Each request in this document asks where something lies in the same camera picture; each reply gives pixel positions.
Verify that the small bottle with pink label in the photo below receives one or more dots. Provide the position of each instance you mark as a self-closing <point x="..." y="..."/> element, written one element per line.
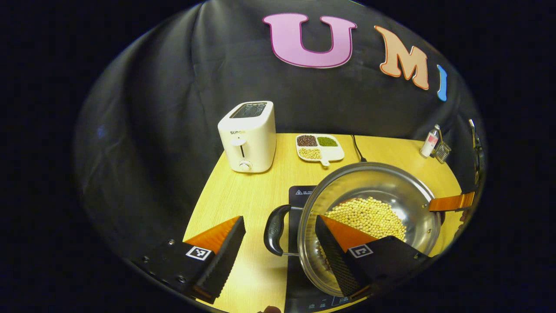
<point x="430" y="142"/>

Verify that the white divided bean dish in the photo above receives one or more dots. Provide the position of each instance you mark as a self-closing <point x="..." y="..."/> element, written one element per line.
<point x="319" y="148"/>

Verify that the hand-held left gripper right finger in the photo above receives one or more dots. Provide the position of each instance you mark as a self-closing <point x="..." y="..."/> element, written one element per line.
<point x="334" y="261"/>

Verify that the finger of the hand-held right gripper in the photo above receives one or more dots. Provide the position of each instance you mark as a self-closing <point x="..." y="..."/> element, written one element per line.
<point x="451" y="202"/>

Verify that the pile of yellow soybeans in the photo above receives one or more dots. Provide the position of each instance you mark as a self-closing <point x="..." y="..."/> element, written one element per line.
<point x="369" y="215"/>

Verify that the black induction cooktop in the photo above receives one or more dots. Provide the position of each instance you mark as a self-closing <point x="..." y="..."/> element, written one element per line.
<point x="299" y="195"/>

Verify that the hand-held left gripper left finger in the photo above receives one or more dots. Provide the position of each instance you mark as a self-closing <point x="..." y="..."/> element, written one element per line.
<point x="223" y="256"/>

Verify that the white toaster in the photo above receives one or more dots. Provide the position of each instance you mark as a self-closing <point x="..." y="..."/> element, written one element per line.
<point x="247" y="139"/>

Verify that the black backdrop cloth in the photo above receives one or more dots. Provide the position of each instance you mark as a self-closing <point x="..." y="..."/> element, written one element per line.
<point x="173" y="108"/>

